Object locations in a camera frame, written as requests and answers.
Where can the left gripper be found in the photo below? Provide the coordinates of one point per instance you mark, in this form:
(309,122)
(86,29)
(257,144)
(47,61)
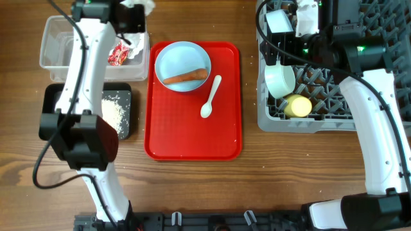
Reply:
(140,24)

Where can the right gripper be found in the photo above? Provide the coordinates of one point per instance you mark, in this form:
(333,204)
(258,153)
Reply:
(286,41)

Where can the white tissue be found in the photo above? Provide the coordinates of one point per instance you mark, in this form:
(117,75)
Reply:
(137,39)

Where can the small light blue bowl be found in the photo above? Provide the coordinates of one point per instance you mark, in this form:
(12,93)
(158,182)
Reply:
(278,22)

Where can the mint green bowl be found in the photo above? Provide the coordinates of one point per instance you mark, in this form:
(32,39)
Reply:
(280,80)

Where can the red snack wrapper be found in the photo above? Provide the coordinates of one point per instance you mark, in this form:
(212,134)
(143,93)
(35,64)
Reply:
(118,55)

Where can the yellow plastic cup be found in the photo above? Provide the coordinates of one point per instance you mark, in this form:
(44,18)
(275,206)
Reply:
(297,106)

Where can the large light blue plate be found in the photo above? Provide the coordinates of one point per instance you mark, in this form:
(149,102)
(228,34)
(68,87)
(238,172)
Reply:
(181,58)

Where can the orange carrot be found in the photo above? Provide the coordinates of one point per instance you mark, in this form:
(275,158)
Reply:
(198,74)

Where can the white rice pile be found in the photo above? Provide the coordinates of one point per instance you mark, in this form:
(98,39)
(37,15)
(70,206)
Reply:
(114,114)

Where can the white plastic spoon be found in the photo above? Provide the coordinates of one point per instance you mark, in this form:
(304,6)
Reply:
(206,109)

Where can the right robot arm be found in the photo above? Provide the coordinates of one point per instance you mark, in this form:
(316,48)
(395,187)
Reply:
(342,65)

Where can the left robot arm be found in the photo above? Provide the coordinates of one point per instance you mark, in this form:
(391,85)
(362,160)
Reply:
(75,130)

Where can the grey dishwasher rack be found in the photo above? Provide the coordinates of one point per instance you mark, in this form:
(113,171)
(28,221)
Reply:
(388,19)

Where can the clear plastic bin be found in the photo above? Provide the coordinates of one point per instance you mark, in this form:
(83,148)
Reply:
(57,45)

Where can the black tray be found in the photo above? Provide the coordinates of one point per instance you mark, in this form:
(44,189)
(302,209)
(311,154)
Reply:
(111,90)

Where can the red serving tray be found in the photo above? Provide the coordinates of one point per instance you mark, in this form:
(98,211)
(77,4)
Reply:
(174,129)

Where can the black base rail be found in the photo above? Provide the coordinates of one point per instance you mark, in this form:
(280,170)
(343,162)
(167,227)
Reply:
(249,220)

